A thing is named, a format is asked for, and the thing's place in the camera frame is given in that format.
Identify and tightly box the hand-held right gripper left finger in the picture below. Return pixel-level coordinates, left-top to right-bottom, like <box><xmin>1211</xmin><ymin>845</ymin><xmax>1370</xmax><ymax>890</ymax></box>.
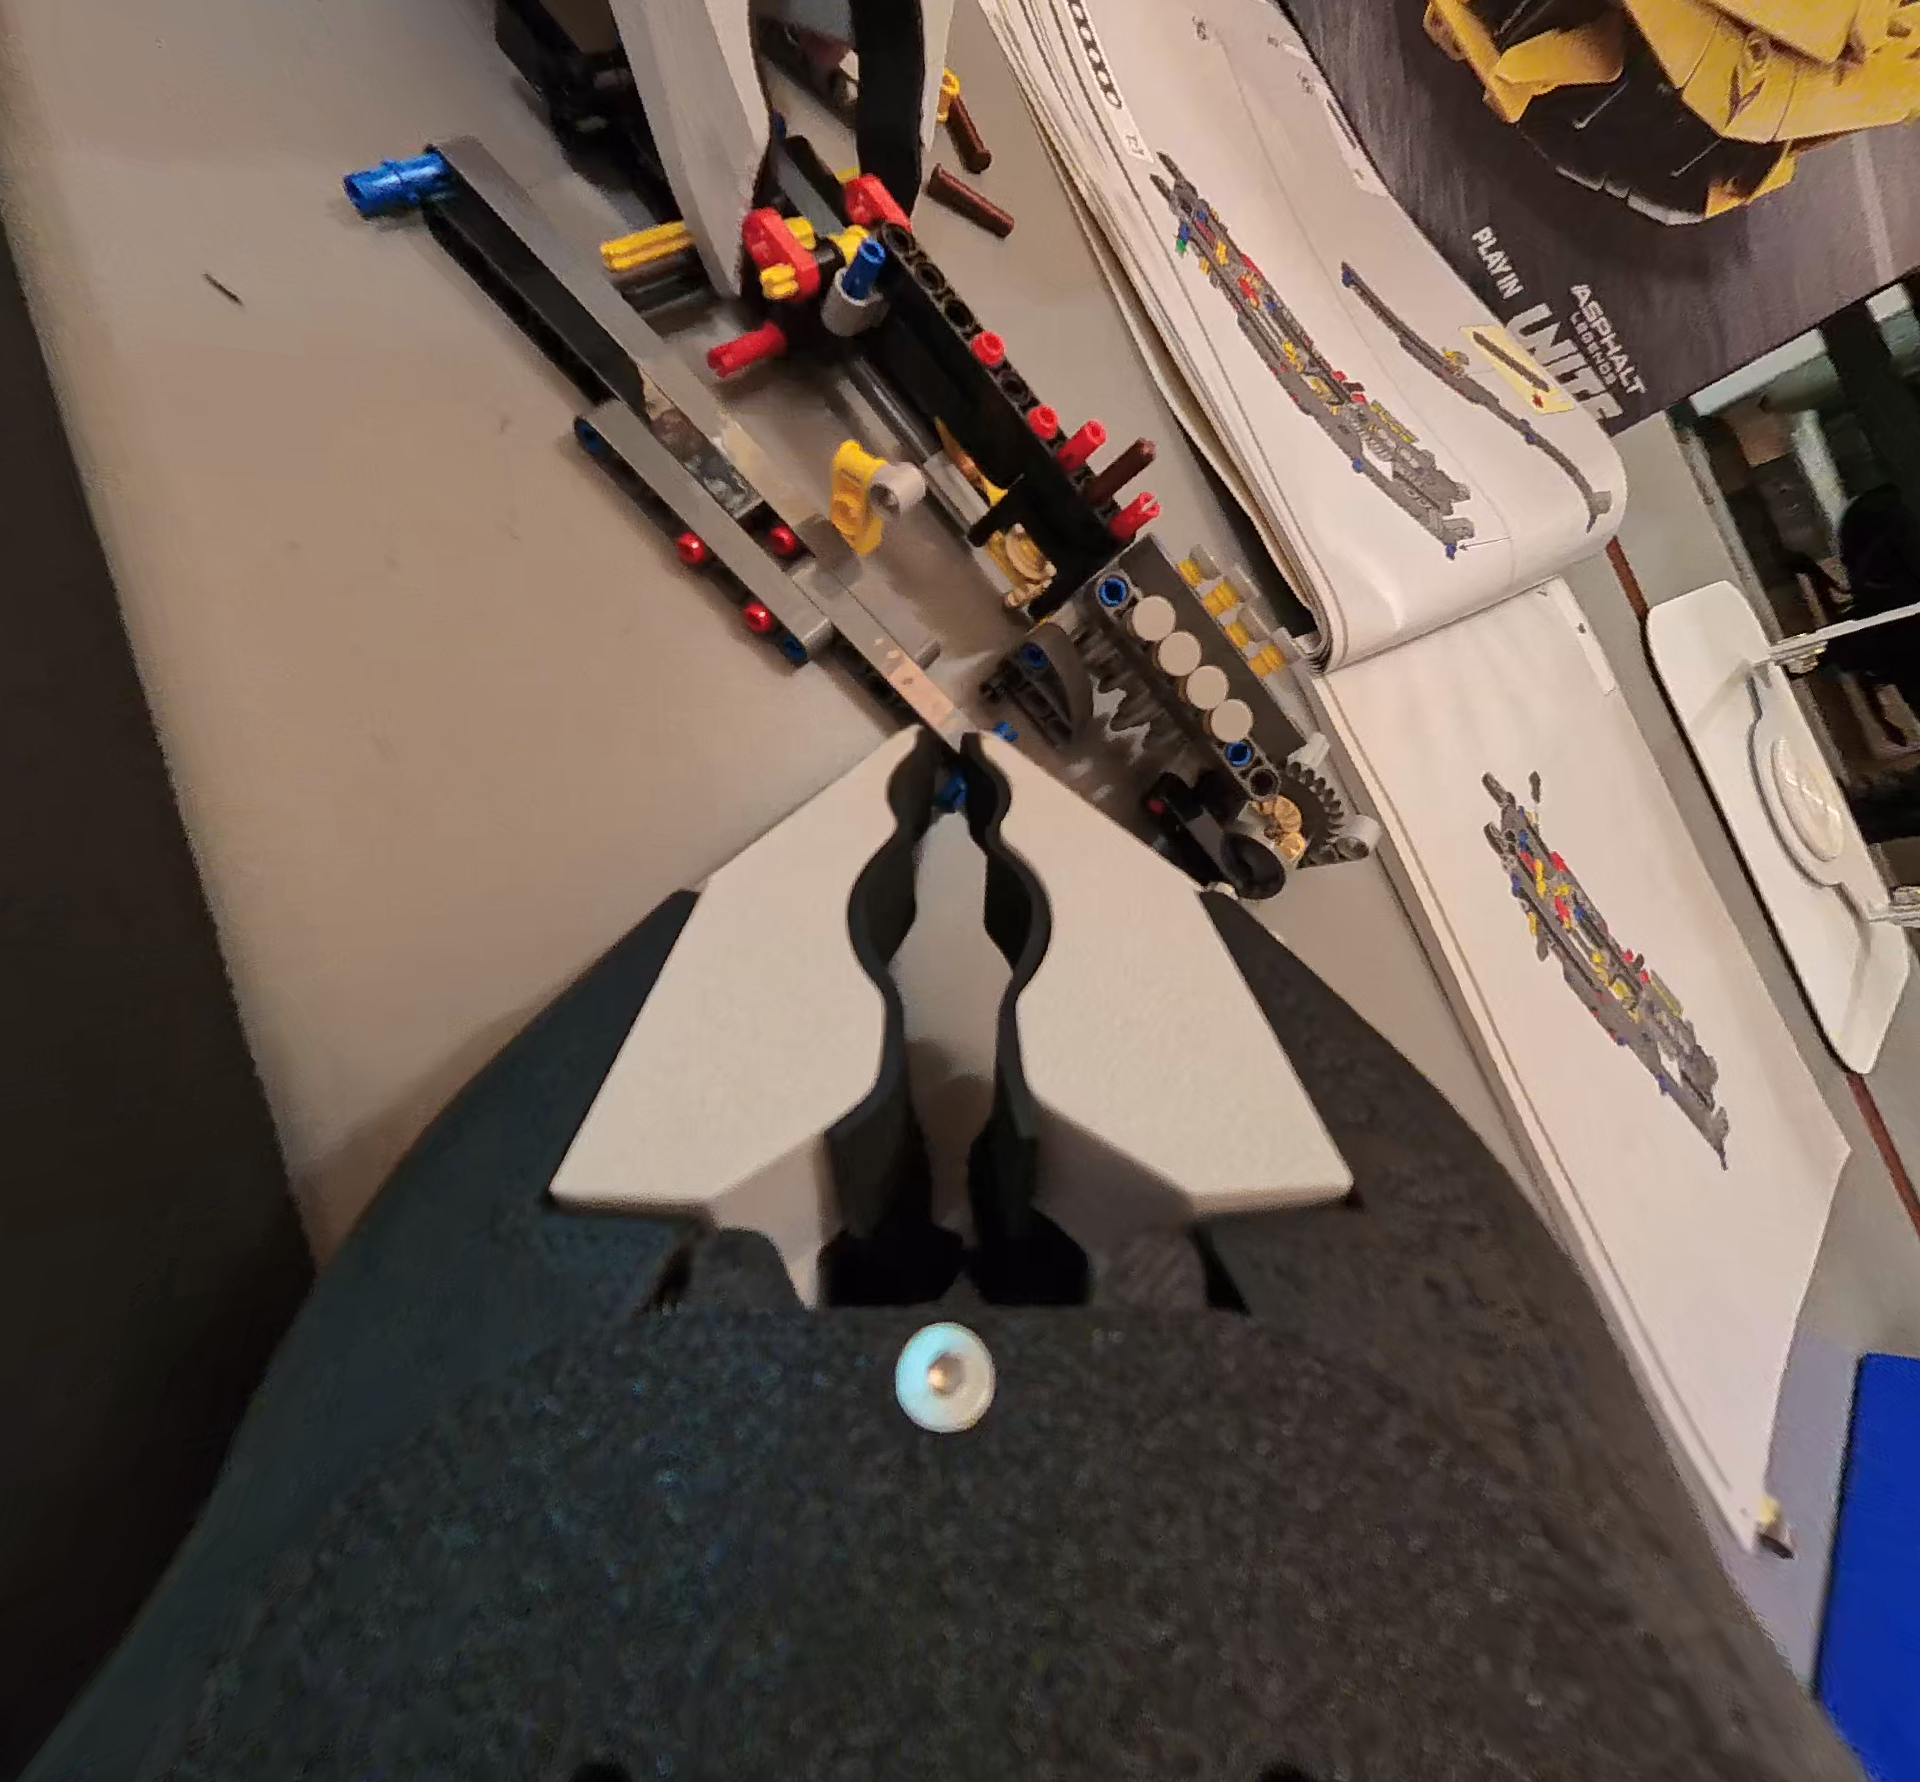
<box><xmin>546</xmin><ymin>726</ymin><xmax>965</xmax><ymax>1308</ymax></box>

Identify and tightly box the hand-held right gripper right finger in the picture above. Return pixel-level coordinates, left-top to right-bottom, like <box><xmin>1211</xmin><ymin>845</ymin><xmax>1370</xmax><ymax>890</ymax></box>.
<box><xmin>968</xmin><ymin>729</ymin><xmax>1360</xmax><ymax>1303</ymax></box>

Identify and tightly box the grey lego side beam assembly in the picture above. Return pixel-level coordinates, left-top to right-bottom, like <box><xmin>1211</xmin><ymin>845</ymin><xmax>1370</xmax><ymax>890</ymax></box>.
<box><xmin>342</xmin><ymin>139</ymin><xmax>1022</xmax><ymax>764</ymax></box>

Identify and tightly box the multicoloured lego chassis assembly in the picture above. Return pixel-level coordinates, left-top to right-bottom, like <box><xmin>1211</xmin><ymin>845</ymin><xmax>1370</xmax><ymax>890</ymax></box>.
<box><xmin>494</xmin><ymin>0</ymin><xmax>1381</xmax><ymax>898</ymax></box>

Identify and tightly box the lego instruction booklet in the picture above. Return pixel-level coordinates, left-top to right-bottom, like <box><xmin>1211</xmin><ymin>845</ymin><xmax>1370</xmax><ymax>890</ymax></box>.
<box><xmin>959</xmin><ymin>0</ymin><xmax>1854</xmax><ymax>1557</ymax></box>

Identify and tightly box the black lego set box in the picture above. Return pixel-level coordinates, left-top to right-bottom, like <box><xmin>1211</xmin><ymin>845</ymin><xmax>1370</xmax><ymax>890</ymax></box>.
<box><xmin>1199</xmin><ymin>0</ymin><xmax>1920</xmax><ymax>440</ymax></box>

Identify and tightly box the black perforated panel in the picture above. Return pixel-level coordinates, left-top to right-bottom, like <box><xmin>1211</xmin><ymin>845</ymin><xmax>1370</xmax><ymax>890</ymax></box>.
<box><xmin>0</xmin><ymin>207</ymin><xmax>317</xmax><ymax>1782</ymax></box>

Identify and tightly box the blue flat object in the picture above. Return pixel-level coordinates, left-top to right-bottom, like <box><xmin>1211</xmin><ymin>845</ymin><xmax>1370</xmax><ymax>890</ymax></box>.
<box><xmin>1811</xmin><ymin>1351</ymin><xmax>1920</xmax><ymax>1782</ymax></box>

